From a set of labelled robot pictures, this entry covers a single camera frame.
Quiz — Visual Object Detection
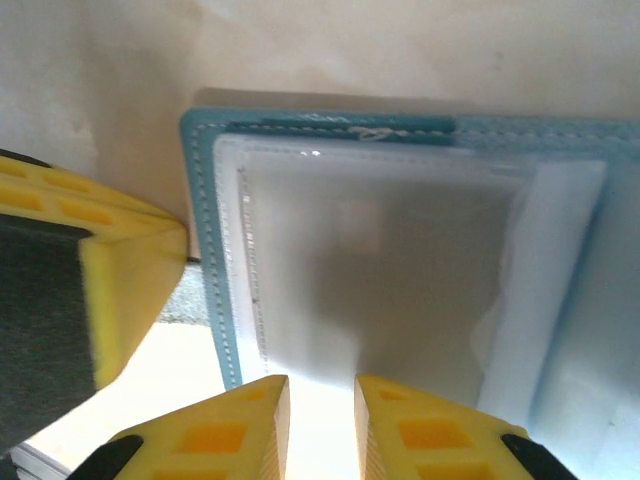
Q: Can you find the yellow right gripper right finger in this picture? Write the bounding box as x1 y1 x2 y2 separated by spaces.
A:
353 374 581 480

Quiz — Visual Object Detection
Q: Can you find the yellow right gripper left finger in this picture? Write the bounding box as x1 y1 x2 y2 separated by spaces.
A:
74 374 291 480

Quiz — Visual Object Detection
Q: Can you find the teal leather card holder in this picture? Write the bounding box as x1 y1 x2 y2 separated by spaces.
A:
159 89 640 480

